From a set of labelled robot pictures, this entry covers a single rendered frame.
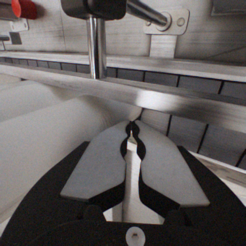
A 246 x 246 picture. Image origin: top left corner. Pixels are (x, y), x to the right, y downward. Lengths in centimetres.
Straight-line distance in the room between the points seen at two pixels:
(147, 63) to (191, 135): 10
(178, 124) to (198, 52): 9
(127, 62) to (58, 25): 20
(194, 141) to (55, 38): 32
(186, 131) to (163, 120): 3
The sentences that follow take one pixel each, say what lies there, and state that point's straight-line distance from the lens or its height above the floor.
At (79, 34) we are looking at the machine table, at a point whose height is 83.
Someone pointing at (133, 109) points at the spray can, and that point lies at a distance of 15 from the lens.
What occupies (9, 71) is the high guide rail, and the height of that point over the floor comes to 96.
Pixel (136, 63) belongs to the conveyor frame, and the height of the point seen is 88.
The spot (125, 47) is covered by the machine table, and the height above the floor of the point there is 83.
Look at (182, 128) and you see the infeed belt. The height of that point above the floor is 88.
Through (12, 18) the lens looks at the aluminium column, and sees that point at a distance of 46.
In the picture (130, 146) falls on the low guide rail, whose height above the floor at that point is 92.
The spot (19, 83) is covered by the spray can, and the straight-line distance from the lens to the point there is 26.
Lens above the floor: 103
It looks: 48 degrees down
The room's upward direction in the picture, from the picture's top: 126 degrees counter-clockwise
